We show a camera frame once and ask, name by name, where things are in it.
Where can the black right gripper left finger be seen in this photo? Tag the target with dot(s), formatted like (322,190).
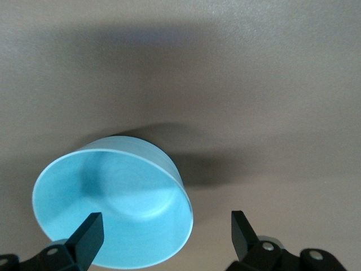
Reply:
(84,242)

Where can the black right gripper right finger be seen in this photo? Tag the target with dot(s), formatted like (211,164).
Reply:
(248,248)

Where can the light blue plastic bowl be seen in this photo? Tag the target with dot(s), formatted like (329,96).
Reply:
(135,197)

